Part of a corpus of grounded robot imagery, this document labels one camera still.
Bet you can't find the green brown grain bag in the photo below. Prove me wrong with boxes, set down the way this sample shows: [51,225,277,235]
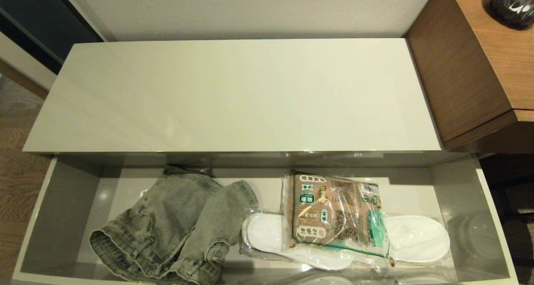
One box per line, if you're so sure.
[281,170,395,267]

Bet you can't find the grey denim shorts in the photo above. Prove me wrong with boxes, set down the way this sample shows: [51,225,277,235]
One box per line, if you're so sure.
[89,164,260,285]

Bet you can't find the white slipper in plastic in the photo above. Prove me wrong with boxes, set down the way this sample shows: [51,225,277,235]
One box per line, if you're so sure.
[240,207,356,272]
[382,214,451,264]

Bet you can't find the brown wooden desk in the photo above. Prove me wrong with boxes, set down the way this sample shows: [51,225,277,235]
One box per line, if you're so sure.
[404,0,534,154]

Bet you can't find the black metal stand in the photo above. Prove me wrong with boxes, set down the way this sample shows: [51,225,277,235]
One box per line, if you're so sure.
[488,179,534,273]

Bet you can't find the dark glass vase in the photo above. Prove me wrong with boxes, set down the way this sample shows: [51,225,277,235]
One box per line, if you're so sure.
[489,0,534,30]

